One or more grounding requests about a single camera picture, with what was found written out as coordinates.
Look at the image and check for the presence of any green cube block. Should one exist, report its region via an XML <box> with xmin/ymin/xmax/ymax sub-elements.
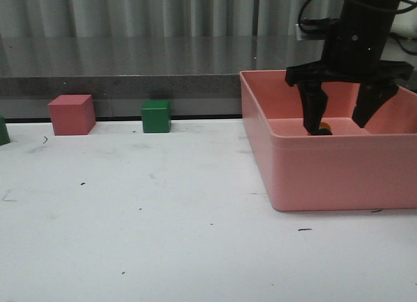
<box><xmin>141</xmin><ymin>100</ymin><xmax>171</xmax><ymax>133</ymax></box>

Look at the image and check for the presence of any yellow push button switch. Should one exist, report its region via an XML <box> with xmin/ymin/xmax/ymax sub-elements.
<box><xmin>319</xmin><ymin>122</ymin><xmax>332</xmax><ymax>136</ymax></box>

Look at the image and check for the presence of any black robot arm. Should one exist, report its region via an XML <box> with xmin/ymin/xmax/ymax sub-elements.
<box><xmin>285</xmin><ymin>0</ymin><xmax>416</xmax><ymax>136</ymax></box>

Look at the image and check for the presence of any pink plastic bin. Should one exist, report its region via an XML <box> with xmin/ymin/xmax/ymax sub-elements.
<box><xmin>240</xmin><ymin>70</ymin><xmax>416</xmax><ymax>211</ymax></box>

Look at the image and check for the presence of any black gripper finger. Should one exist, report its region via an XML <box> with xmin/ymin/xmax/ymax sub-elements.
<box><xmin>297</xmin><ymin>82</ymin><xmax>328</xmax><ymax>136</ymax></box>
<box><xmin>352</xmin><ymin>82</ymin><xmax>398</xmax><ymax>128</ymax></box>

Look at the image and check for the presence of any green block at left edge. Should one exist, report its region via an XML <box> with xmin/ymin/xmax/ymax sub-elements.
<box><xmin>0</xmin><ymin>115</ymin><xmax>10</xmax><ymax>145</ymax></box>

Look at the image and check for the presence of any white appliance in background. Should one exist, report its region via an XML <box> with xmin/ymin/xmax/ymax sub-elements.
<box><xmin>391</xmin><ymin>9</ymin><xmax>417</xmax><ymax>38</ymax></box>

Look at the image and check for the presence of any dark stone counter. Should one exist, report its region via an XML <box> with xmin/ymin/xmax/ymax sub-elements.
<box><xmin>1</xmin><ymin>35</ymin><xmax>323</xmax><ymax>121</ymax></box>

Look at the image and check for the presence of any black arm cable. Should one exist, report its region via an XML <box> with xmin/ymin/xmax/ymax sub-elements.
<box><xmin>295</xmin><ymin>0</ymin><xmax>417</xmax><ymax>55</ymax></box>

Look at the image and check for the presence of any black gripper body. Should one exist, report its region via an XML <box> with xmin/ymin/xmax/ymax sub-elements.
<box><xmin>285</xmin><ymin>20</ymin><xmax>414</xmax><ymax>86</ymax></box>

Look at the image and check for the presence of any pink cube block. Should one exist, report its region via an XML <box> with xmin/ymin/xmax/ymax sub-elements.
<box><xmin>48</xmin><ymin>95</ymin><xmax>96</xmax><ymax>136</ymax></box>

